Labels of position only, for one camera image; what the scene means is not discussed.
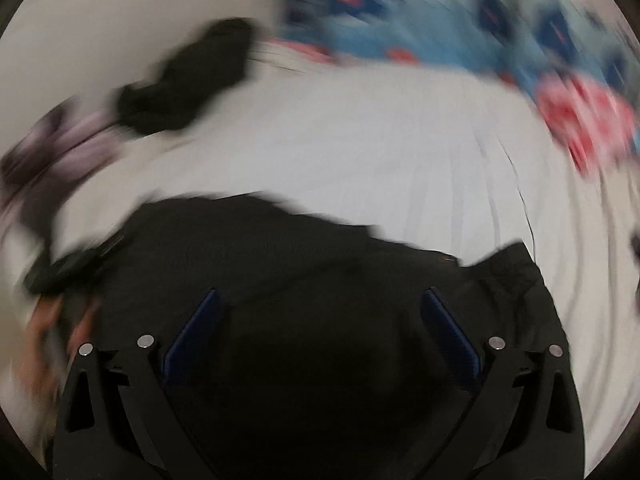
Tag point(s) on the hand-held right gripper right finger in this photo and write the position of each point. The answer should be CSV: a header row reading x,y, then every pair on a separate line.
x,y
450,337

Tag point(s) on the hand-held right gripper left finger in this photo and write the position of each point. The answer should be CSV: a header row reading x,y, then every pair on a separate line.
x,y
192,335

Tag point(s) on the black puffer jacket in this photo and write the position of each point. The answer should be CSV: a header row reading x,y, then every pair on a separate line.
x,y
310,280

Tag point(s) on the person's left forearm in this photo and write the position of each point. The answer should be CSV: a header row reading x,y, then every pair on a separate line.
x,y
55,335

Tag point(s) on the purple two-tone jacket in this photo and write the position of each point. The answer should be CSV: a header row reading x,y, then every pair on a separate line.
x,y
65,150

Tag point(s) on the striped white bedsheet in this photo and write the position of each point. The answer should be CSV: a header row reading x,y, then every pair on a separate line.
x,y
360,145

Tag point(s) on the thin black jacket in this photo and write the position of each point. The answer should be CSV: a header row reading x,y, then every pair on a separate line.
x,y
190,80

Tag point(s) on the pink checked cloth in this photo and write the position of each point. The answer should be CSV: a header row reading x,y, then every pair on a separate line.
x,y
590,115

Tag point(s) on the whale print curtain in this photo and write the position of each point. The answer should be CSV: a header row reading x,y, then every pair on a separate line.
x,y
440,15

